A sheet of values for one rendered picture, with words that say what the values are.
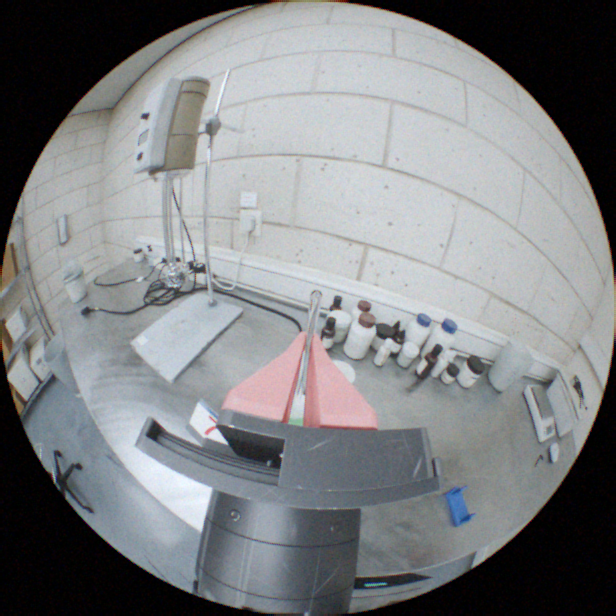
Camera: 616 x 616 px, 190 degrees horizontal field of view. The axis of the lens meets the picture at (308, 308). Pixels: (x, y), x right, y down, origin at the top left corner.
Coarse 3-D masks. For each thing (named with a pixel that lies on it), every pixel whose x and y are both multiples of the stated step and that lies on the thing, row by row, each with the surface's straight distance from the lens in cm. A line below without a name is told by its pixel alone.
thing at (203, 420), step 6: (198, 408) 37; (204, 408) 36; (198, 414) 37; (204, 414) 36; (210, 414) 35; (192, 420) 39; (198, 420) 38; (204, 420) 37; (210, 420) 36; (216, 420) 35; (198, 426) 38; (204, 426) 37; (210, 426) 36; (204, 432) 37; (210, 432) 36; (216, 432) 35; (216, 438) 36; (222, 438) 35
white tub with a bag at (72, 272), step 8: (72, 256) 110; (64, 264) 111; (72, 264) 108; (80, 264) 110; (64, 272) 111; (72, 272) 108; (80, 272) 108; (64, 280) 116; (72, 280) 107; (80, 280) 109; (72, 288) 109; (80, 288) 110; (72, 296) 112; (80, 296) 111
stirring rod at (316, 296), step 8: (312, 296) 10; (320, 296) 10; (312, 304) 10; (320, 304) 10; (312, 312) 10; (312, 320) 11; (312, 328) 11; (304, 336) 12; (312, 336) 12; (304, 344) 12; (304, 352) 12; (304, 360) 13; (304, 368) 14; (304, 376) 14; (296, 392) 16; (296, 400) 17; (296, 408) 19; (296, 416) 20
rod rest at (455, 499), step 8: (456, 488) 47; (464, 488) 46; (448, 496) 46; (456, 496) 47; (456, 504) 48; (464, 504) 49; (456, 512) 48; (464, 512) 50; (456, 520) 48; (464, 520) 48
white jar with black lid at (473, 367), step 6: (468, 360) 61; (474, 360) 62; (480, 360) 65; (462, 366) 62; (468, 366) 60; (474, 366) 60; (480, 366) 62; (462, 372) 62; (468, 372) 60; (474, 372) 60; (480, 372) 61; (456, 378) 63; (462, 378) 62; (468, 378) 61; (474, 378) 61; (462, 384) 63; (468, 384) 63
